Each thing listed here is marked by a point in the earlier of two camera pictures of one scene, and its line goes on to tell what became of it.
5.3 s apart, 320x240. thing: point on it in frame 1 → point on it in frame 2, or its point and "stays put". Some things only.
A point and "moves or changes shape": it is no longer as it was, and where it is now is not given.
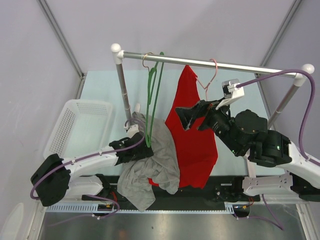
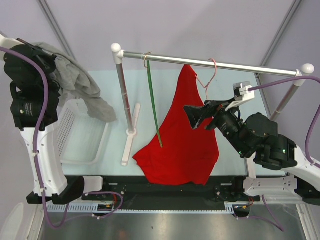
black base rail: x=224 y=189 stays put
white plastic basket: x=82 y=127 stays put
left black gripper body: x=145 y=152 → x=47 y=58
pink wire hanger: x=206 y=88 stays put
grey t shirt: x=137 y=178 → x=73 y=79
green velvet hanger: x=151 y=81 moves or changes shape
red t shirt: x=197 y=147 stays put
